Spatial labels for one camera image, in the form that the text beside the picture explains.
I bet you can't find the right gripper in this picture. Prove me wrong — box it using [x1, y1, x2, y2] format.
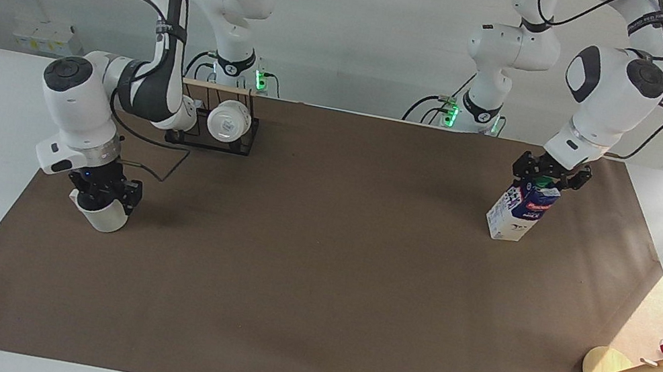
[62, 156, 148, 221]

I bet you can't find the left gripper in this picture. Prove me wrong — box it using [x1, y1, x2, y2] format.
[509, 148, 595, 195]

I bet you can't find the white cup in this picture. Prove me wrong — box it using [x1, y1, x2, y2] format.
[64, 188, 133, 238]
[204, 96, 255, 147]

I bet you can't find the milk carton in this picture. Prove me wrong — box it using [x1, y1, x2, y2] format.
[482, 169, 565, 250]

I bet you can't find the white power strip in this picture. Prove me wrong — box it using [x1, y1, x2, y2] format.
[9, 15, 88, 60]

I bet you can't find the black cable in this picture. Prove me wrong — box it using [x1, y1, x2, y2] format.
[402, 62, 479, 133]
[182, 47, 220, 85]
[97, 90, 199, 187]
[607, 93, 663, 168]

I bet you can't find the black wire cup rack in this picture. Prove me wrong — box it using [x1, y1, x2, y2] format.
[163, 74, 267, 158]

